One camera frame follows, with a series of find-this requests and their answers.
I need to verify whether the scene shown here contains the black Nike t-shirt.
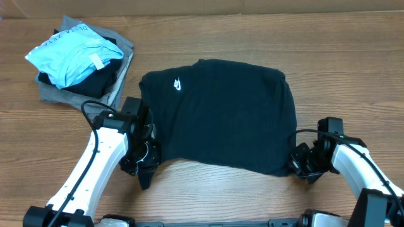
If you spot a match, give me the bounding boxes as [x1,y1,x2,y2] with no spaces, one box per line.
[139,59,297,177]

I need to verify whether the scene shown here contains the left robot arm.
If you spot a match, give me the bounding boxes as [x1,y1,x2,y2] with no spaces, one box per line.
[23,108,161,227]

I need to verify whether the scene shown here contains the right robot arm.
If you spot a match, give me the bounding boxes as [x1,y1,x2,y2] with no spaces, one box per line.
[289,131,403,226]

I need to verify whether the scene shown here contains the black folded shirt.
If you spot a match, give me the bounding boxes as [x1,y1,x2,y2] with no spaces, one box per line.
[37,31,124,98]

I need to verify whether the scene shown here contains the grey folded shirt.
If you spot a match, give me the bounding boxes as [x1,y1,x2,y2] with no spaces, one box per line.
[35,15,135,111]

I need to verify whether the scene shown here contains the light blue folded shirt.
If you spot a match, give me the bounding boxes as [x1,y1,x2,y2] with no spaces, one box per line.
[25,23,124,89]

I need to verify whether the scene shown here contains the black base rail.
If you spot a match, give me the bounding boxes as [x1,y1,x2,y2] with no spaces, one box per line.
[94,214,304,227]

